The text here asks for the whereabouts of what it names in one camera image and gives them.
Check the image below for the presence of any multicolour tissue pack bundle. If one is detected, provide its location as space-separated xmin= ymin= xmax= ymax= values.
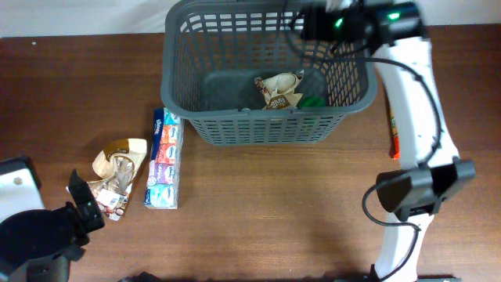
xmin=143 ymin=107 xmax=184 ymax=209

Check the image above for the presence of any beige clear snack bag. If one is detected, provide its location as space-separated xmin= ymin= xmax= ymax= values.
xmin=85 ymin=138 xmax=147 ymax=221

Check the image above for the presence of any grey plastic mesh basket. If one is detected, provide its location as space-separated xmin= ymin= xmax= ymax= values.
xmin=161 ymin=1 xmax=377 ymax=146

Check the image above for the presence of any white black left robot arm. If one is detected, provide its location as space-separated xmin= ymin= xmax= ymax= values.
xmin=1 ymin=156 xmax=105 ymax=281

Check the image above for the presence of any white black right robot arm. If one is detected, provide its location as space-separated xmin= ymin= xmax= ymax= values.
xmin=297 ymin=2 xmax=476 ymax=281

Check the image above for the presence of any orange-ended pasta packet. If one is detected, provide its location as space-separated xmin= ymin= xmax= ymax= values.
xmin=388 ymin=106 xmax=400 ymax=160

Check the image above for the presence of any beige white rice bag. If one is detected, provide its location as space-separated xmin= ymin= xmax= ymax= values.
xmin=254 ymin=70 xmax=304 ymax=110

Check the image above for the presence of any green-lidded seasoning jar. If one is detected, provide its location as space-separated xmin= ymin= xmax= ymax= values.
xmin=299 ymin=96 xmax=325 ymax=109

